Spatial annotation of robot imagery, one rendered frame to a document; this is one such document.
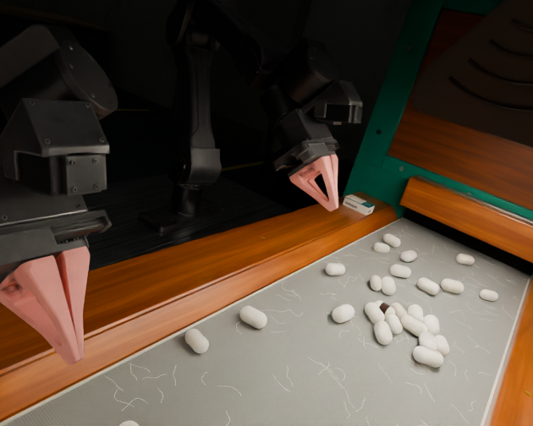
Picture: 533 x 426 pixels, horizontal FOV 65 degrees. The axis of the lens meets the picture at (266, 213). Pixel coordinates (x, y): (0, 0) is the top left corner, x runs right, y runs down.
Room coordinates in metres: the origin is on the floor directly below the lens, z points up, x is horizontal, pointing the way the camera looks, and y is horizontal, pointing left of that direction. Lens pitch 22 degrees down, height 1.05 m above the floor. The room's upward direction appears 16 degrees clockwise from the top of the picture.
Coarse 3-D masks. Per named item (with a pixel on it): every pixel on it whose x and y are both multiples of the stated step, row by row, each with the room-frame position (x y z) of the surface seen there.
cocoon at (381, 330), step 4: (376, 324) 0.47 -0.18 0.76; (380, 324) 0.47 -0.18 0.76; (384, 324) 0.47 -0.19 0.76; (376, 328) 0.46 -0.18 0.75; (380, 328) 0.46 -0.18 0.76; (384, 328) 0.46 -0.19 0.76; (388, 328) 0.46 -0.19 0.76; (376, 332) 0.46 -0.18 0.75; (380, 332) 0.45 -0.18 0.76; (384, 332) 0.45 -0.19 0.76; (388, 332) 0.45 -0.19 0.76; (376, 336) 0.45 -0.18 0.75; (380, 336) 0.45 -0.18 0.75; (384, 336) 0.45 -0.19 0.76; (388, 336) 0.45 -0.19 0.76; (392, 336) 0.45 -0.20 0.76; (380, 340) 0.45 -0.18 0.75; (384, 340) 0.45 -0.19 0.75; (388, 340) 0.45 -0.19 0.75; (384, 344) 0.45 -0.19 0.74
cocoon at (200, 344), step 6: (192, 330) 0.36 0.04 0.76; (198, 330) 0.36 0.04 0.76; (186, 336) 0.35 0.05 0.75; (192, 336) 0.35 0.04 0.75; (198, 336) 0.35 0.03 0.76; (204, 336) 0.36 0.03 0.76; (192, 342) 0.35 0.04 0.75; (198, 342) 0.35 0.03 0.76; (204, 342) 0.35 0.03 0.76; (198, 348) 0.34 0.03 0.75; (204, 348) 0.34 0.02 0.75
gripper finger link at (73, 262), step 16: (0, 240) 0.22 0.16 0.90; (16, 240) 0.23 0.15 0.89; (32, 240) 0.24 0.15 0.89; (48, 240) 0.25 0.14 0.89; (80, 240) 0.26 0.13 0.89; (0, 256) 0.22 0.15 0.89; (16, 256) 0.22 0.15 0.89; (32, 256) 0.23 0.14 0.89; (64, 256) 0.25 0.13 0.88; (80, 256) 0.25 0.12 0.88; (0, 272) 0.22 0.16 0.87; (64, 272) 0.24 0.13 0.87; (80, 272) 0.25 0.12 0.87; (64, 288) 0.24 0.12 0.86; (80, 288) 0.25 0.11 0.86; (80, 304) 0.24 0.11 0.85; (80, 320) 0.24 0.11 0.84; (80, 336) 0.23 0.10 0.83; (80, 352) 0.23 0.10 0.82
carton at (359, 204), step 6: (348, 198) 0.89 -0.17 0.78; (354, 198) 0.90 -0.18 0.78; (348, 204) 0.89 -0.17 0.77; (354, 204) 0.88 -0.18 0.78; (360, 204) 0.87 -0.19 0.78; (366, 204) 0.88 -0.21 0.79; (372, 204) 0.89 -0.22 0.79; (360, 210) 0.87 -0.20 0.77; (366, 210) 0.86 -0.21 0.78; (372, 210) 0.89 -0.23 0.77
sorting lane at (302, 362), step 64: (384, 256) 0.73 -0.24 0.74; (448, 256) 0.83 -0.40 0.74; (320, 320) 0.47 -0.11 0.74; (384, 320) 0.51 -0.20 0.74; (448, 320) 0.56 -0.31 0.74; (512, 320) 0.62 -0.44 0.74; (128, 384) 0.29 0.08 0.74; (192, 384) 0.31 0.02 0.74; (256, 384) 0.33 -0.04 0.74; (320, 384) 0.35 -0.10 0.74; (384, 384) 0.38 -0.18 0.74; (448, 384) 0.41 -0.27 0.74
